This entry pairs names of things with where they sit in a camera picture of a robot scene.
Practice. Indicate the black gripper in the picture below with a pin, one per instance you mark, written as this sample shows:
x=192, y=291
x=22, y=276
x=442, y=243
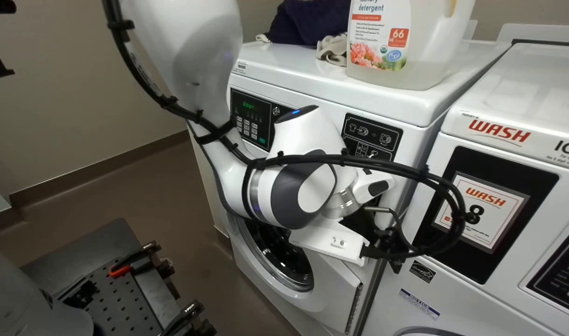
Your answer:
x=366, y=224

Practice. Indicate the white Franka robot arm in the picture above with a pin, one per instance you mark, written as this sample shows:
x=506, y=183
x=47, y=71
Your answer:
x=196, y=48

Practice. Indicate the white front-load washing machine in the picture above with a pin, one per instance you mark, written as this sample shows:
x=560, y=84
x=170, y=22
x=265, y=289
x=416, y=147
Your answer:
x=382, y=93

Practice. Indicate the white machine with wash logo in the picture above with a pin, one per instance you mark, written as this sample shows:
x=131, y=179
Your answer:
x=513, y=112

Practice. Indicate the laundry detergent bottle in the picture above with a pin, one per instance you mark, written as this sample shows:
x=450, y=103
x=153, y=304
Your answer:
x=407, y=37

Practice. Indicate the small black label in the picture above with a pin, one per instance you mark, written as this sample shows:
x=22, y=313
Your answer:
x=422, y=271

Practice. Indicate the black cycle button panel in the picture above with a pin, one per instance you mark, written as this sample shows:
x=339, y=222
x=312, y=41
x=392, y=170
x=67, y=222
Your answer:
x=373, y=136

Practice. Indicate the blue white sticker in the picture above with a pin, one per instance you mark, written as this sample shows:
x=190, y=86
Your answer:
x=420, y=302

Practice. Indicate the round washer door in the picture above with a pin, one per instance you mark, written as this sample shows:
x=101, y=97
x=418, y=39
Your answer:
x=276, y=261

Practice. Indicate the number eight wash sign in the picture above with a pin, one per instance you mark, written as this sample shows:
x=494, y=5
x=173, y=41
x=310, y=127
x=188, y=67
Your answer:
x=491, y=215

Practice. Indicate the black payment display panel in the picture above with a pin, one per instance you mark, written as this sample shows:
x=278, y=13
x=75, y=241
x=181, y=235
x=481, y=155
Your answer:
x=252, y=117

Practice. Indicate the black sign holder panel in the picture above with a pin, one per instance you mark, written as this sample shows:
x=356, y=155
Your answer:
x=513, y=168

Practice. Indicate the white crumpled rag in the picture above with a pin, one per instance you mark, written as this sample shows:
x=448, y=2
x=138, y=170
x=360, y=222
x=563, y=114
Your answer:
x=332, y=50

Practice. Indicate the black clamp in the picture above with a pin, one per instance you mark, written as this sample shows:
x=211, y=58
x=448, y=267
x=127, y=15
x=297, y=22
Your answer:
x=187, y=315

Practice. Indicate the black control panel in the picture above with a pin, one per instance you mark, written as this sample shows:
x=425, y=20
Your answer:
x=563, y=280

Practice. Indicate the dark blue cloth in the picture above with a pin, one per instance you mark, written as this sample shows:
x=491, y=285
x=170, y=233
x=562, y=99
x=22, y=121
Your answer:
x=308, y=20

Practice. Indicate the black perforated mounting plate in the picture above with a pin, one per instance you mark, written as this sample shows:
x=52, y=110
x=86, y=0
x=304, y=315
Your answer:
x=121, y=308

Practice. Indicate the grey robot cart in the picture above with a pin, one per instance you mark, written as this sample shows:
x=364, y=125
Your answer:
x=71, y=261

